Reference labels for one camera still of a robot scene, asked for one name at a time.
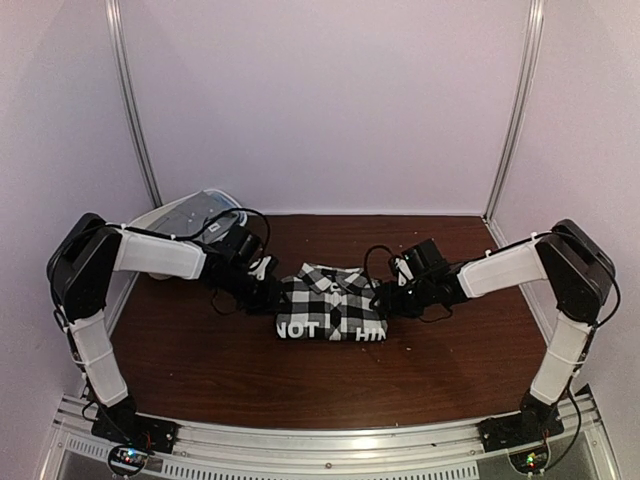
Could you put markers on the aluminium post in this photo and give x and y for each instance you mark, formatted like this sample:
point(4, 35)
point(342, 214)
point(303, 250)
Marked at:
point(132, 116)
point(529, 60)

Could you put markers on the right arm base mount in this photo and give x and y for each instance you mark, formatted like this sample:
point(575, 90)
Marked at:
point(515, 430)

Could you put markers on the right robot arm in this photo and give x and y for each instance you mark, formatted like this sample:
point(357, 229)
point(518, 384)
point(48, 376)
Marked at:
point(580, 273)

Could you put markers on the left aluminium post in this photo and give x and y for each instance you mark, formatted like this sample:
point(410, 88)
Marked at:
point(132, 116)

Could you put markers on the right aluminium post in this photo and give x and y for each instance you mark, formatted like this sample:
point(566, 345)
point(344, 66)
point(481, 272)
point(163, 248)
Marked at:
point(529, 60)

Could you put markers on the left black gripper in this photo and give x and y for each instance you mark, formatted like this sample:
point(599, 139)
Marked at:
point(268, 298)

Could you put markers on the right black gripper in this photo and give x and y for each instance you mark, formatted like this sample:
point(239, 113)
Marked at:
point(390, 302)

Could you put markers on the aluminium front rail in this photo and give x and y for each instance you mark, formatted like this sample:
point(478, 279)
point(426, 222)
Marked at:
point(449, 450)

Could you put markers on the white plastic bin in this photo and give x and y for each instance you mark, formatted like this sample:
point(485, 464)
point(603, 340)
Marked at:
point(144, 250)

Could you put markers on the grey folded shirt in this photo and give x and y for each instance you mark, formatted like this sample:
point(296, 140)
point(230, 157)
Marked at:
point(188, 217)

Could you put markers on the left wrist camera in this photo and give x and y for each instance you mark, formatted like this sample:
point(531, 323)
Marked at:
point(263, 267)

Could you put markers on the black white plaid shirt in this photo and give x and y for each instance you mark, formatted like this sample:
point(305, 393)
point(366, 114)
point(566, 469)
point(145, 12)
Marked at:
point(329, 303)

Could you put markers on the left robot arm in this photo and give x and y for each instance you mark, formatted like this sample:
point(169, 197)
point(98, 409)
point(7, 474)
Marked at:
point(81, 269)

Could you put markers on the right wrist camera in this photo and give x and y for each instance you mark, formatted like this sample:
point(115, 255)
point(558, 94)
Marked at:
point(401, 270)

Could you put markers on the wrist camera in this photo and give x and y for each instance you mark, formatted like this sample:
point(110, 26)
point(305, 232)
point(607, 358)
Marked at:
point(263, 267)
point(401, 270)

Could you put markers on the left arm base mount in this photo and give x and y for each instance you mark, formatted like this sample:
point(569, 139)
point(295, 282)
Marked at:
point(140, 431)

